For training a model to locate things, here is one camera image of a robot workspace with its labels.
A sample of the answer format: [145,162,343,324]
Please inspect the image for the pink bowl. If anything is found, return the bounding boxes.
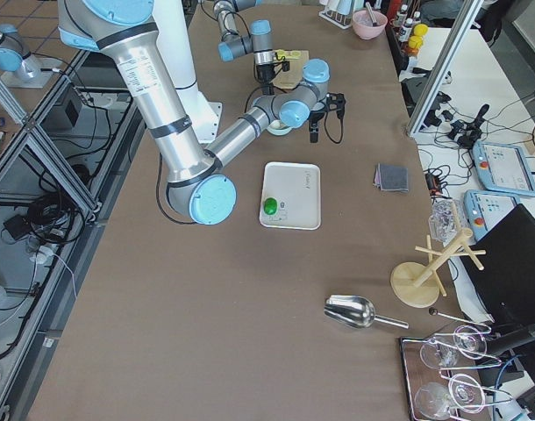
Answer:
[352,9,388,39]

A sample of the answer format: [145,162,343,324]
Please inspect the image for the wooden mug tree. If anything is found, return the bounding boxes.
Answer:
[390,203,486,308]

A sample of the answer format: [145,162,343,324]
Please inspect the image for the teach pendant near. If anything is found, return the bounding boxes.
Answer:
[463,189,520,241]

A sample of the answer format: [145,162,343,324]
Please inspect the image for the wooden cutting board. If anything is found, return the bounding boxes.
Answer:
[273,50,310,89]

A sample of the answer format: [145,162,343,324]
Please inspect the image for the teach pendant far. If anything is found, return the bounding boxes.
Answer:
[472,140,535,197]

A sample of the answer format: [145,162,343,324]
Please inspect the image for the metal scoop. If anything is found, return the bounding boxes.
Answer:
[324,295,410,329]

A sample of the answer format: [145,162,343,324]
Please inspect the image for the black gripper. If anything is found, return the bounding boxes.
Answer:
[254,60,290,95]
[309,93,346,125]

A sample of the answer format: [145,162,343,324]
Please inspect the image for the teach pendant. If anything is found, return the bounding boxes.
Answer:
[472,140,535,197]
[463,189,520,241]

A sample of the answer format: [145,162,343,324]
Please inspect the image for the green lime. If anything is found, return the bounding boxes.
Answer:
[263,197,278,216]

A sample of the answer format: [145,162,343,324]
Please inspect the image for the black glass rack tray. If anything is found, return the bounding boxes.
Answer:
[399,325,512,420]

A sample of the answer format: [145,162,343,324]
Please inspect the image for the cream rectangular tray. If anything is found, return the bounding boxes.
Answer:
[259,161,321,230]

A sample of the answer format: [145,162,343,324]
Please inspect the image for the grey folded cloth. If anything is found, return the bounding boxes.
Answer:
[374,163,409,192]

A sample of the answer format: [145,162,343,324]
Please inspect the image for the aluminium frame post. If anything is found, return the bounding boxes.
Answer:
[406,0,483,137]

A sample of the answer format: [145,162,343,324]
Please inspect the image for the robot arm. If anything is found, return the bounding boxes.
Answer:
[58,1,330,225]
[213,0,290,95]

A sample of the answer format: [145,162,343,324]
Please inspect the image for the mint green bowl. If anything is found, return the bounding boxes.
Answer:
[267,120,292,136]

